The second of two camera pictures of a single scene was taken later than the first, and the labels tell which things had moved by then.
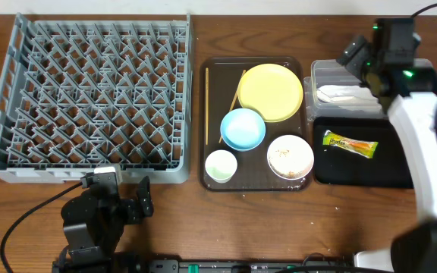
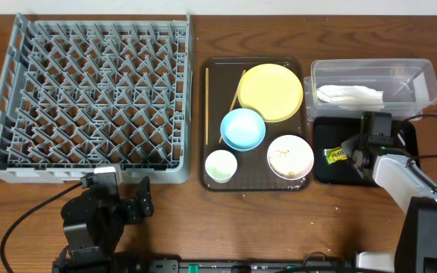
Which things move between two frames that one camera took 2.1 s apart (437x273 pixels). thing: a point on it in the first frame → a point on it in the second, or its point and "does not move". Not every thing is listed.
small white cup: (221, 164) does not move
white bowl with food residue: (290, 157) does not move
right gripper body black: (370, 68) → (350, 147)
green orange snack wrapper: (364, 149) → (334, 154)
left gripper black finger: (145, 197) does not move
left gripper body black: (133, 214) does not move
